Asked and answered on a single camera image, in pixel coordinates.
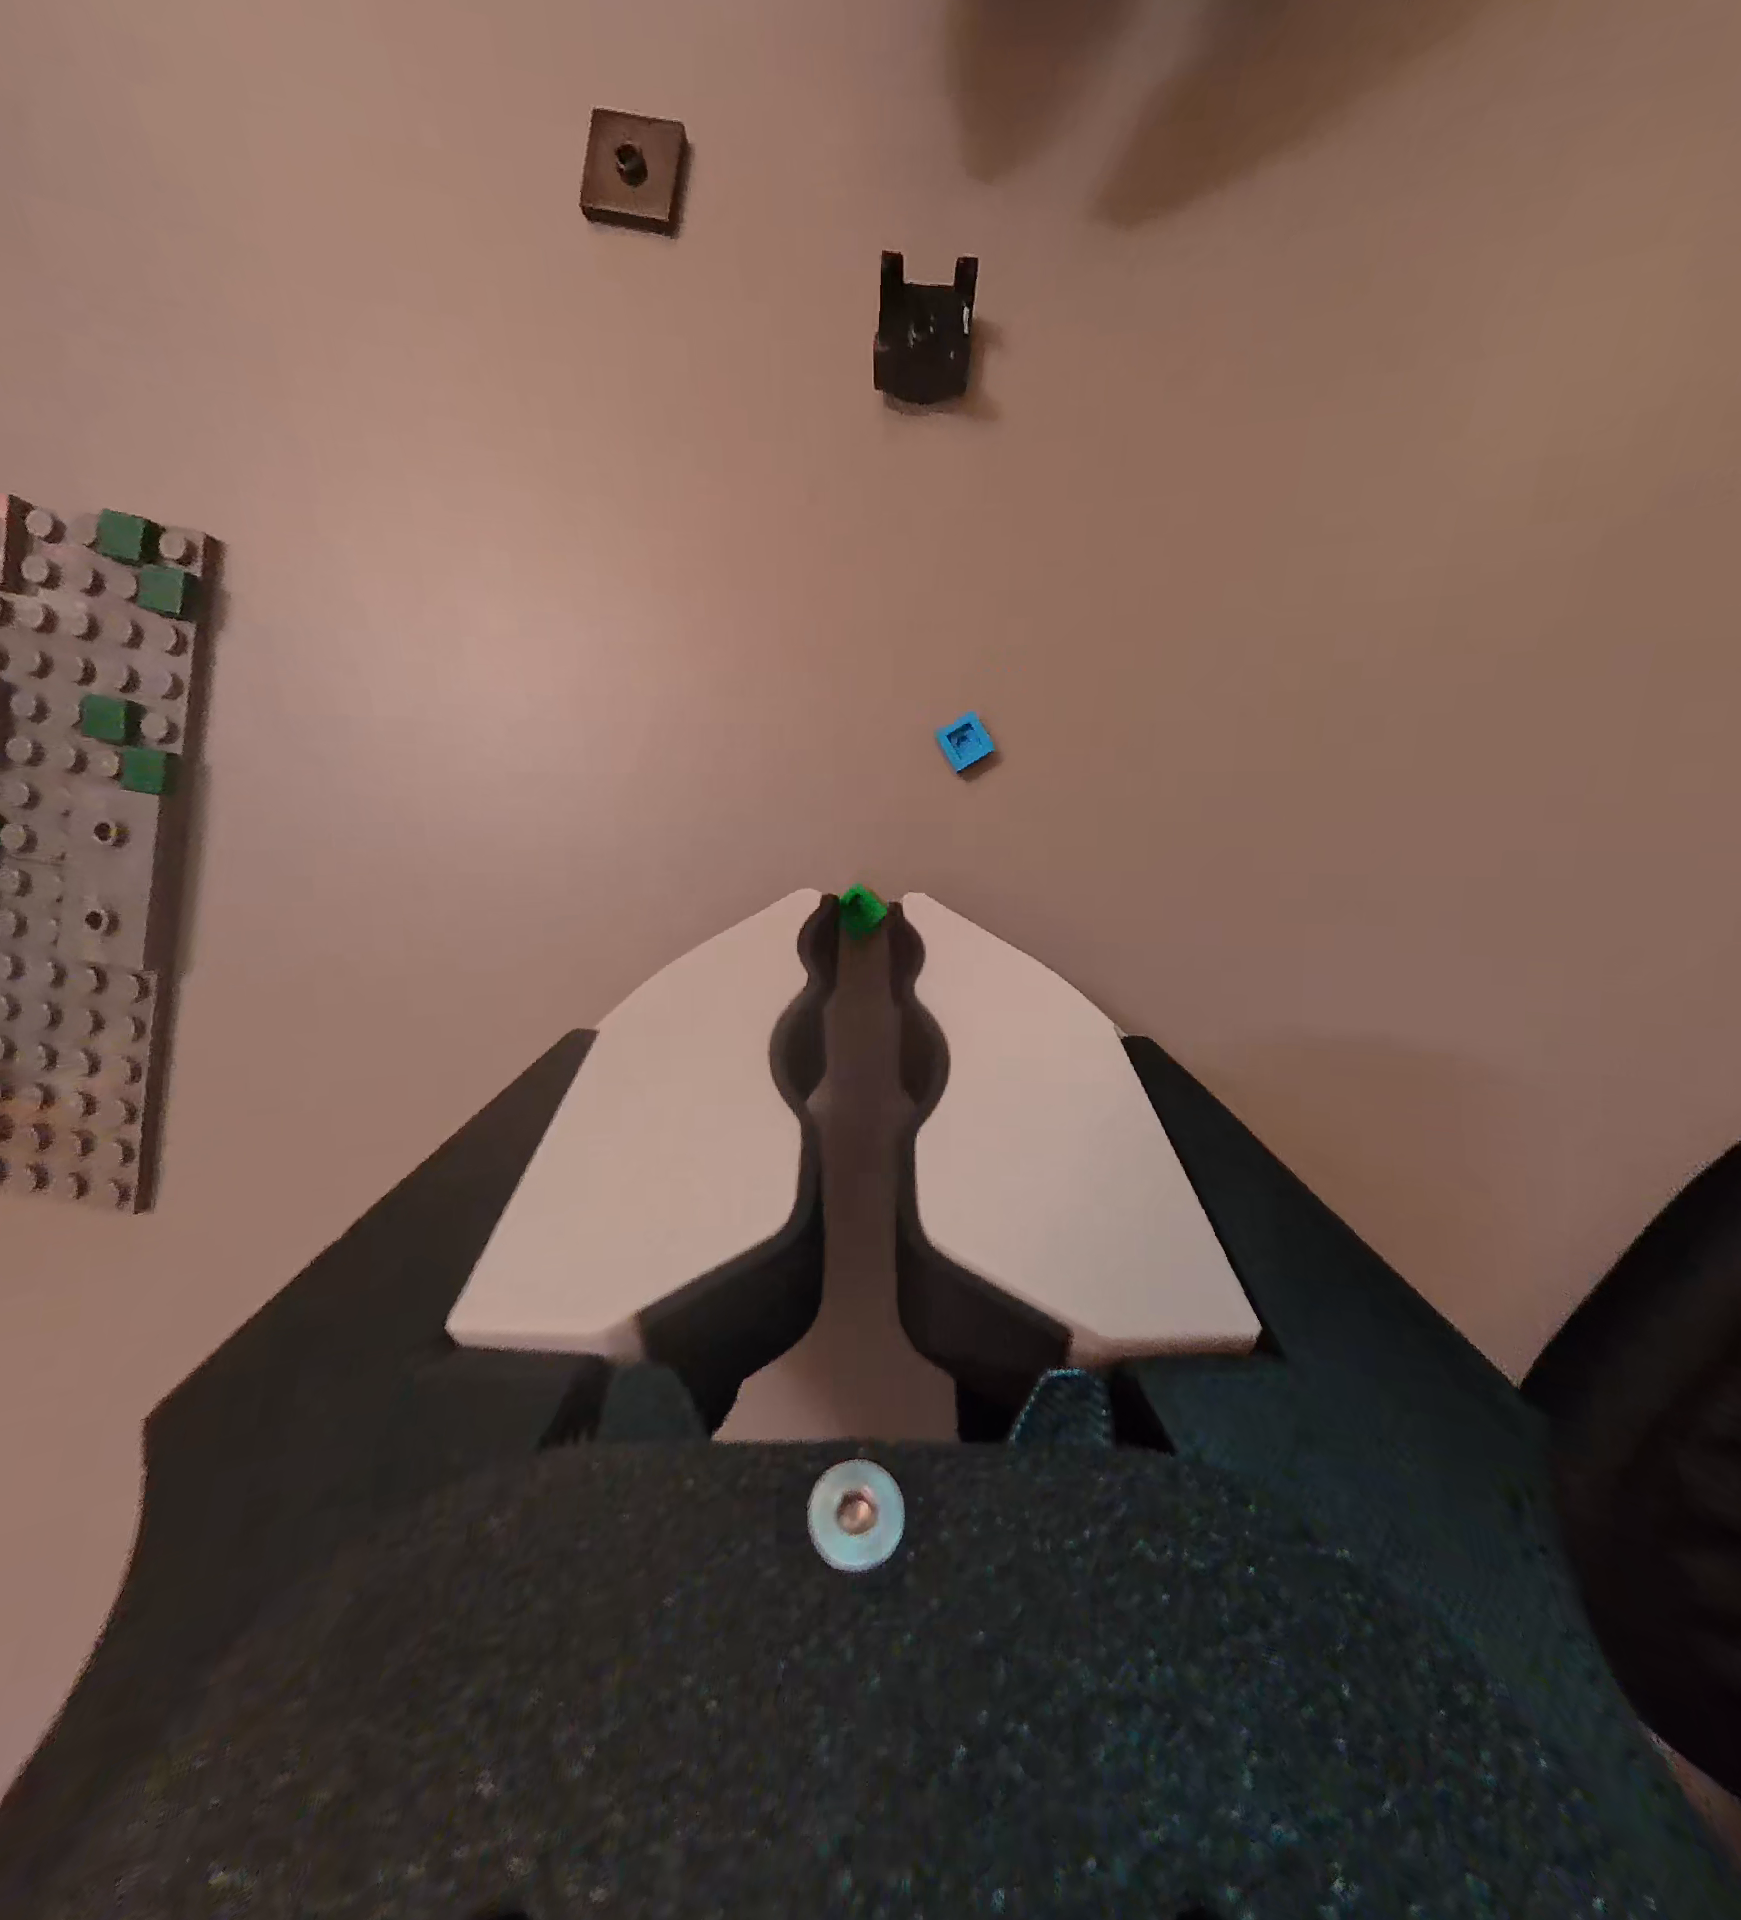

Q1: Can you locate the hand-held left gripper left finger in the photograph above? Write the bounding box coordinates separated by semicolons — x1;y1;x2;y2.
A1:
442;889;848;1429

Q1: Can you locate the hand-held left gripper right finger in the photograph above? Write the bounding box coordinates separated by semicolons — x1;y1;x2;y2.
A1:
885;889;1265;1424

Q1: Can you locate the black clip toy brick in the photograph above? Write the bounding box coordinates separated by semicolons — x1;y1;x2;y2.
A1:
871;253;985;408

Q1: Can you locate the grey desk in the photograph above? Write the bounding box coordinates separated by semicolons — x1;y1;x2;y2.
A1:
0;0;1741;1862

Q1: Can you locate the grey toy brick cliff model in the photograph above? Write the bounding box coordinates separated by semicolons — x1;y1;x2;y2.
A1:
0;477;219;1214

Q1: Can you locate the dark grey square brick plate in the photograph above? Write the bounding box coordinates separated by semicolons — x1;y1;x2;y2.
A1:
577;107;689;234

